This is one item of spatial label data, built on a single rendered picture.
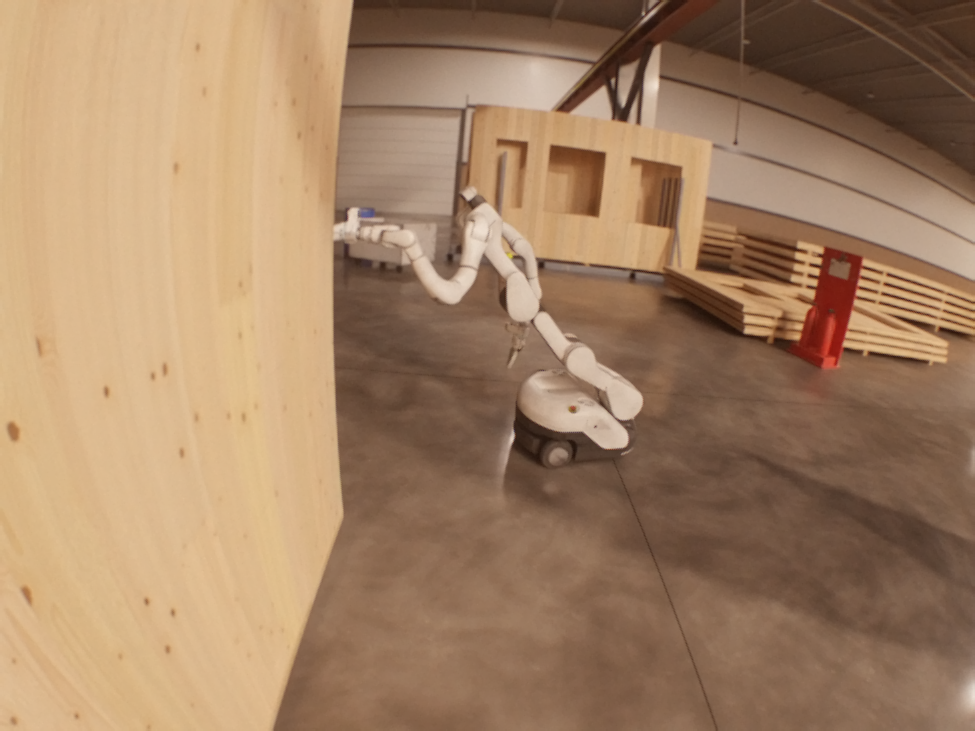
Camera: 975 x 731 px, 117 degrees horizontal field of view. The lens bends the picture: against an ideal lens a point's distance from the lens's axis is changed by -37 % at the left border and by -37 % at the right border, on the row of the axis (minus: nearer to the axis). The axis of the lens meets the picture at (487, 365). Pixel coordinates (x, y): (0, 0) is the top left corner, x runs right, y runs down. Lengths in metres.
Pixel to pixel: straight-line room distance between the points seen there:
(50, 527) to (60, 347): 0.20
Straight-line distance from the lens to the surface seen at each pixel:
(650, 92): 12.84
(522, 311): 2.21
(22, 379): 0.55
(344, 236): 1.87
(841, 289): 6.25
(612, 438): 2.47
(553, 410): 2.33
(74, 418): 0.61
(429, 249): 7.68
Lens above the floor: 1.32
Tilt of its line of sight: 21 degrees down
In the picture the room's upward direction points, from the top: 5 degrees clockwise
